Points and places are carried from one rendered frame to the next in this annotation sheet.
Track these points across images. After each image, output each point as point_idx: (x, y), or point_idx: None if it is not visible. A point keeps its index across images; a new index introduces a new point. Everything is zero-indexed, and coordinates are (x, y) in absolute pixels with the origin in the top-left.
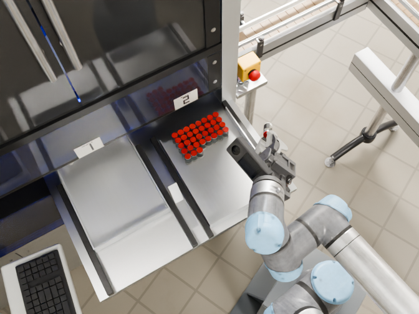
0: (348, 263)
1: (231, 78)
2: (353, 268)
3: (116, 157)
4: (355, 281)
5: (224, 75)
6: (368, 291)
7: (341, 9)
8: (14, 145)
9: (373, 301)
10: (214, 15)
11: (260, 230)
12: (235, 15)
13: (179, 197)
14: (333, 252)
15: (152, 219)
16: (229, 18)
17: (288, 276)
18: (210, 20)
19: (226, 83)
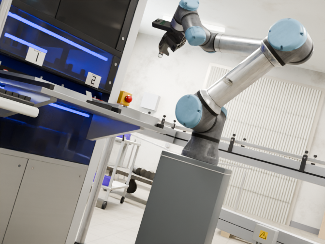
0: (228, 36)
1: (116, 91)
2: (230, 36)
3: None
4: (233, 42)
5: (115, 83)
6: (242, 39)
7: (163, 124)
8: (15, 1)
9: (245, 44)
10: (126, 30)
11: None
12: (133, 40)
13: None
14: (219, 37)
15: (74, 96)
16: (130, 39)
17: (201, 31)
18: (124, 31)
19: (113, 93)
